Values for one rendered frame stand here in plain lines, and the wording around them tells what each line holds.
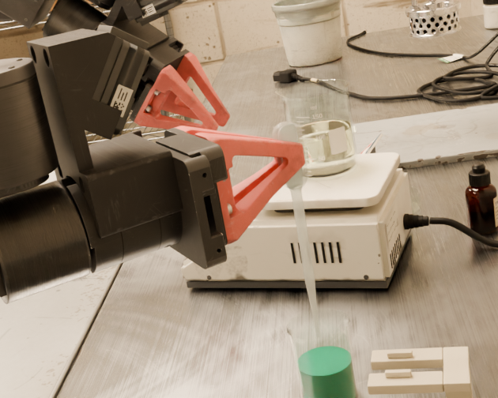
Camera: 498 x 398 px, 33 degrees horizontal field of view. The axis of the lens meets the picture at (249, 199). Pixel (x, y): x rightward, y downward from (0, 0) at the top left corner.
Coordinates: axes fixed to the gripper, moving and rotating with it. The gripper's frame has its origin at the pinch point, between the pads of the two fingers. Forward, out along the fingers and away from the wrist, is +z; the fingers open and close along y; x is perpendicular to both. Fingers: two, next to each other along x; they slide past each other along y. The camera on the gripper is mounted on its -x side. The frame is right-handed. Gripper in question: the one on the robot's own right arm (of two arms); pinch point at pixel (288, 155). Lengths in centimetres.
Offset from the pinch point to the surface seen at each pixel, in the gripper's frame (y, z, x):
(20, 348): 25.8, -15.7, 18.4
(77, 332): 24.5, -10.7, 18.3
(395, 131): 44, 42, 17
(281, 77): 91, 52, 17
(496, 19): 83, 99, 15
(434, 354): -17.3, -3.6, 5.7
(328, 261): 13.0, 9.6, 15.1
